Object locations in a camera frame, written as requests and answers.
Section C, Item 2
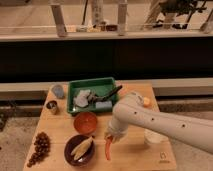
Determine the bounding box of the crumpled white cloth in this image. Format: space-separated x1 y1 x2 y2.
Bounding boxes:
73 90 91 108

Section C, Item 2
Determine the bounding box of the bunch of brown grapes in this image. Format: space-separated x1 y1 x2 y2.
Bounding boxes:
27 132 50 167

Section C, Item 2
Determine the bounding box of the orange round fruit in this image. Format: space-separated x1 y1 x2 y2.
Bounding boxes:
143 97 151 107

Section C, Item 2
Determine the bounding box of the dark purple bowl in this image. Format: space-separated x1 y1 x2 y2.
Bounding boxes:
64 135 95 167

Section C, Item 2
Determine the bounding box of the red-orange bowl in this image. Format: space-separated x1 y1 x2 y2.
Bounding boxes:
73 112 98 134

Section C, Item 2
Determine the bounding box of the wooden board table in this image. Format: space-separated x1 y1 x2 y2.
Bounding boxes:
22 82 178 171

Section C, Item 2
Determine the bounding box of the yellow corn cob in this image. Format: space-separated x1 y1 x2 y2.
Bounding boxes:
71 137 93 160

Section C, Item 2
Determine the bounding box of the black-handled utensil in tray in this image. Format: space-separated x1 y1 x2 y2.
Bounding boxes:
87 85 122 102

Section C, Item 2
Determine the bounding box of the grey-blue cup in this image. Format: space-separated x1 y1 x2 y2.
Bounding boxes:
51 84 64 99

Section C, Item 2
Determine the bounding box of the black office chair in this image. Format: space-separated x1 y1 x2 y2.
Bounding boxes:
146 0 207 29

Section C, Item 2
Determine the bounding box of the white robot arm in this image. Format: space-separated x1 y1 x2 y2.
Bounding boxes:
106 92 213 154

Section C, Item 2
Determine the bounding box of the light blue sponge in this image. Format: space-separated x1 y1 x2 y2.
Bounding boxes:
95 101 112 109

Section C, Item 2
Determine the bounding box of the green plastic tray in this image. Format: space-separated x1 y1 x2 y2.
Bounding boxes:
67 77 122 116

